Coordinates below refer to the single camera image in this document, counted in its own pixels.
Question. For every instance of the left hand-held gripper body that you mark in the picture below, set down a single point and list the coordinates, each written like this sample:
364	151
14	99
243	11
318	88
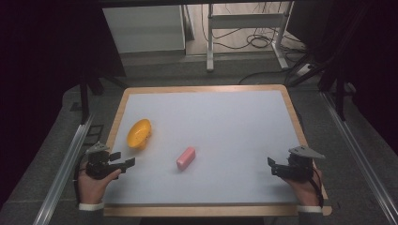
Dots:
97	165

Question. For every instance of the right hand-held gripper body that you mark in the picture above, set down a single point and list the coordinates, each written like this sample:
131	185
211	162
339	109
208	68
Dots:
298	165

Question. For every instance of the orange yellow mango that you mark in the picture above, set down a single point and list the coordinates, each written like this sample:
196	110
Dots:
139	133

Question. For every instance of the pink soap bar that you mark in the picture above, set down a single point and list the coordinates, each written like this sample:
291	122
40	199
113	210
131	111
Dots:
186	158

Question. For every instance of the person's left hand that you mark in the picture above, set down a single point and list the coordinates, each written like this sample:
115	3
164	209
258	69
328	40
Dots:
92	189

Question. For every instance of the person's right hand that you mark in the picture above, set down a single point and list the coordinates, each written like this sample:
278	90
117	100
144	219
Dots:
305	190

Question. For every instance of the black metal stand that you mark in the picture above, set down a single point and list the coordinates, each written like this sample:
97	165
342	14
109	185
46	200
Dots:
84	97
339	93

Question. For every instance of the white power strip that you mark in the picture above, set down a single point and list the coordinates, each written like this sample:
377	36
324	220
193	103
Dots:
304	70

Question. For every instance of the white cabinet panel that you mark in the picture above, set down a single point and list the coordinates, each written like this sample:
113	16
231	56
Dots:
144	29

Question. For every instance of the black square floor frame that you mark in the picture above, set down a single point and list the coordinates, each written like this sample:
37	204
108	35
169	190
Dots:
94	134

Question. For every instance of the aluminium rail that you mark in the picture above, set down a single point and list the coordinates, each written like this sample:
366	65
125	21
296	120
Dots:
62	175
359	156

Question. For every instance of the white metal desk frame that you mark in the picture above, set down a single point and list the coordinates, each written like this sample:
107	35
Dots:
247	20

